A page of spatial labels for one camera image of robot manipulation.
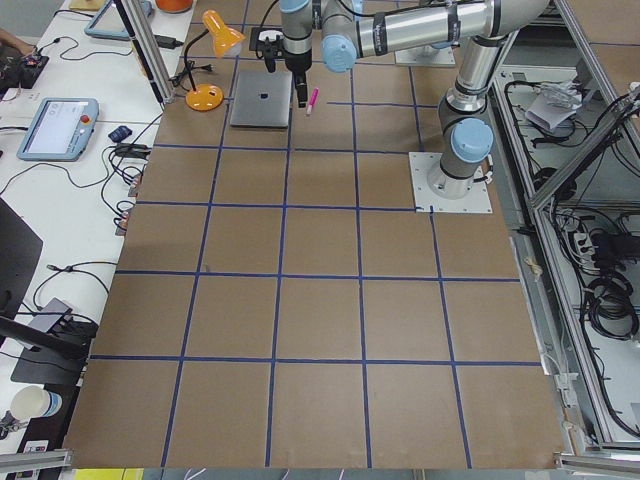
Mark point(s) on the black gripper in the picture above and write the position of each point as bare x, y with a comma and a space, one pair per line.
297, 63

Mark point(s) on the pink marker pen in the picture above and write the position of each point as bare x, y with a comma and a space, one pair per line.
312, 101

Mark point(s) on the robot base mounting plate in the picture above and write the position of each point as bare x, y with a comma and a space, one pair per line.
435, 192

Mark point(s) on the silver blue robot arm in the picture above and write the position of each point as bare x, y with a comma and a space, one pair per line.
408, 75

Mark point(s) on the silver laptop notebook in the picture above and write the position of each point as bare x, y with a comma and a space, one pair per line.
261, 99

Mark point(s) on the orange desk lamp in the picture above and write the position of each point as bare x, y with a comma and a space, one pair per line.
226, 42

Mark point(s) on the black power adapter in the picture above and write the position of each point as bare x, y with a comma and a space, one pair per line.
167, 42

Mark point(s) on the orange cylindrical container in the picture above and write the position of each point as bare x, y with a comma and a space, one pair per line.
174, 6

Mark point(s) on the black monitor stand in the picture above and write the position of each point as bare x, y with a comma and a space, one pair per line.
55, 342

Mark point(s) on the white paper cup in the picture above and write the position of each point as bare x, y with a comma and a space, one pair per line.
35, 402

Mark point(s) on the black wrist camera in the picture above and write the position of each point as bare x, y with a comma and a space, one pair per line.
270, 49

